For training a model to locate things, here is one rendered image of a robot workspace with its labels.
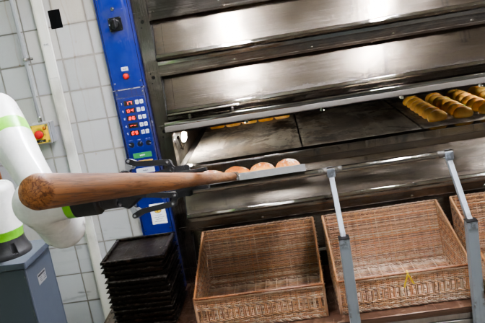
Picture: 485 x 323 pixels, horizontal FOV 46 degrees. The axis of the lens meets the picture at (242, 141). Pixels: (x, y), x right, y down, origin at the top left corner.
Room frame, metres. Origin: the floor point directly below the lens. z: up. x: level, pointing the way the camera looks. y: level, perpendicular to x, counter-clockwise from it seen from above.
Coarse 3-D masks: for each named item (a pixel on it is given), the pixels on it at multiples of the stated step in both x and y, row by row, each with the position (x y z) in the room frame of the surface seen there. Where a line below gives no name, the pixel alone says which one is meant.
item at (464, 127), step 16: (432, 128) 2.65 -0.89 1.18; (448, 128) 2.62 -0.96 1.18; (464, 128) 2.61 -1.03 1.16; (480, 128) 2.60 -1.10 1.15; (320, 144) 2.71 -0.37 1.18; (336, 144) 2.66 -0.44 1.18; (352, 144) 2.65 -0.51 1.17; (368, 144) 2.65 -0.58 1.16; (384, 144) 2.64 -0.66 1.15; (224, 160) 2.72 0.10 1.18; (240, 160) 2.70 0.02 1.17; (256, 160) 2.69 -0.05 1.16; (272, 160) 2.68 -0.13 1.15
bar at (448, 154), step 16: (384, 160) 2.28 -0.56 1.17; (400, 160) 2.27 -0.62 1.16; (416, 160) 2.26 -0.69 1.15; (448, 160) 2.24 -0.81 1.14; (272, 176) 2.32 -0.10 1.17; (288, 176) 2.31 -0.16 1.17; (304, 176) 2.30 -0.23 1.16; (208, 192) 2.34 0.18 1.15; (336, 192) 2.23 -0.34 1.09; (336, 208) 2.18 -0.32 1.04; (464, 208) 2.09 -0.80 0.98; (464, 224) 2.06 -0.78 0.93; (480, 256) 2.03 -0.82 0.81; (352, 272) 2.06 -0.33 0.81; (480, 272) 2.03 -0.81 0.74; (352, 288) 2.06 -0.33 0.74; (480, 288) 2.03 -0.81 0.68; (352, 304) 2.07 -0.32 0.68; (480, 304) 2.03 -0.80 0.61; (352, 320) 2.07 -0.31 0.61; (480, 320) 2.03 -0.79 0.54
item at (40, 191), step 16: (32, 176) 0.45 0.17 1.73; (48, 176) 0.45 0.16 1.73; (64, 176) 0.48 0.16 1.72; (80, 176) 0.52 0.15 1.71; (96, 176) 0.56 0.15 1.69; (112, 176) 0.61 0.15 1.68; (128, 176) 0.67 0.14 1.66; (144, 176) 0.75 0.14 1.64; (160, 176) 0.84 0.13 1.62; (176, 176) 0.95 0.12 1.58; (192, 176) 1.11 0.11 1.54; (208, 176) 1.33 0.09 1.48; (224, 176) 1.68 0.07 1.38; (32, 192) 0.44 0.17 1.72; (48, 192) 0.44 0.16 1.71; (64, 192) 0.47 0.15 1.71; (80, 192) 0.50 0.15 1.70; (96, 192) 0.54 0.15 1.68; (112, 192) 0.59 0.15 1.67; (128, 192) 0.66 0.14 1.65; (144, 192) 0.74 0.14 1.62; (32, 208) 0.44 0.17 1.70; (48, 208) 0.46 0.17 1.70
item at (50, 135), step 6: (48, 120) 2.75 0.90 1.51; (30, 126) 2.70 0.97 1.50; (36, 126) 2.70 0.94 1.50; (42, 126) 2.69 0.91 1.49; (48, 126) 2.70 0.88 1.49; (48, 132) 2.69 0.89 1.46; (54, 132) 2.74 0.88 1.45; (36, 138) 2.70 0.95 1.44; (42, 138) 2.70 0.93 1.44; (48, 138) 2.69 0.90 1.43; (54, 138) 2.73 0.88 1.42
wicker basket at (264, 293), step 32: (256, 224) 2.66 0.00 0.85; (288, 224) 2.64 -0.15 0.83; (224, 256) 2.65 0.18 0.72; (256, 256) 2.62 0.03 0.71; (288, 256) 2.60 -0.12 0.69; (320, 256) 2.36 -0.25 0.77; (224, 288) 2.57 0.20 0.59; (256, 288) 2.52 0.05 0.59; (288, 288) 2.19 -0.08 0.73; (320, 288) 2.18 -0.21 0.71; (224, 320) 2.22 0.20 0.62; (256, 320) 2.21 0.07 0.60; (288, 320) 2.19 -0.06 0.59
